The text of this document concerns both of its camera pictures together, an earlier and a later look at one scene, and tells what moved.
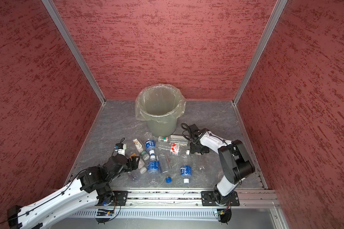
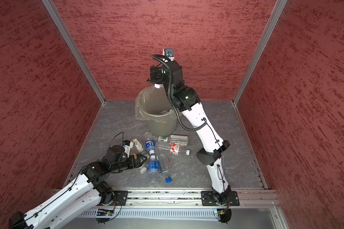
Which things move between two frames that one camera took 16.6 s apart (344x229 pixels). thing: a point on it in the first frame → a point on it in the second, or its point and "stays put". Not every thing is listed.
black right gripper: [193, 149] → [159, 73]
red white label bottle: [174, 148] stays put
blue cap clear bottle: [165, 166] stays put
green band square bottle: [173, 138] stays put
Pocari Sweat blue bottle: [154, 169] stays put
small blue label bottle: [186, 172] → [158, 86]
